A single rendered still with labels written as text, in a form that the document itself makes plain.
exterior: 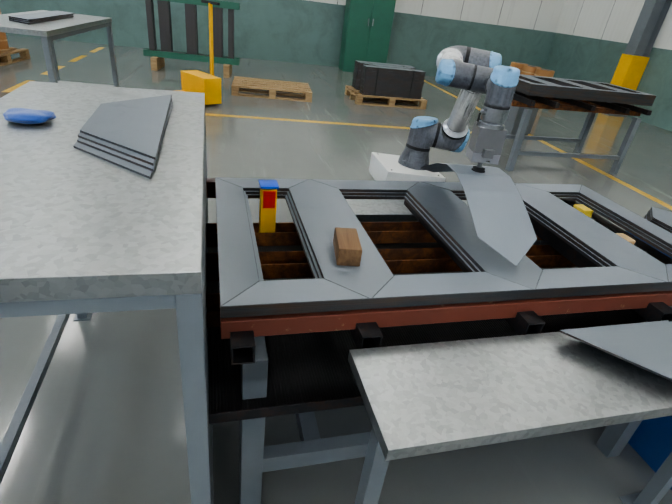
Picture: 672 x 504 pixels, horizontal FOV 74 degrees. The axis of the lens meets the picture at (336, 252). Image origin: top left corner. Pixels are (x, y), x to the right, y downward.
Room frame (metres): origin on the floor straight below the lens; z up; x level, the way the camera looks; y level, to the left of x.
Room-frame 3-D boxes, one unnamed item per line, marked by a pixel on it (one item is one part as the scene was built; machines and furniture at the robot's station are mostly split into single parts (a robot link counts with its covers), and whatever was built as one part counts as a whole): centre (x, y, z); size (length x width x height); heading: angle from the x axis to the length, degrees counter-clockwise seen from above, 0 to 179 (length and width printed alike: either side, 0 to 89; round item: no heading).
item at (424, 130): (2.12, -0.33, 0.94); 0.13 x 0.12 x 0.14; 85
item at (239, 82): (7.31, 1.34, 0.07); 1.20 x 0.80 x 0.14; 102
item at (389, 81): (7.89, -0.48, 0.28); 1.20 x 0.80 x 0.57; 106
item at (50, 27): (4.51, 2.99, 0.49); 1.80 x 0.70 x 0.99; 12
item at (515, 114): (6.90, -2.27, 0.29); 0.62 x 0.43 x 0.57; 31
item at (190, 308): (1.17, 0.42, 0.50); 1.30 x 0.04 x 1.01; 18
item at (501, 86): (1.37, -0.41, 1.26); 0.09 x 0.08 x 0.11; 175
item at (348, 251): (1.03, -0.03, 0.87); 0.12 x 0.06 x 0.05; 9
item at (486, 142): (1.36, -0.41, 1.11); 0.10 x 0.09 x 0.16; 5
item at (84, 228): (1.09, 0.68, 1.03); 1.30 x 0.60 x 0.04; 18
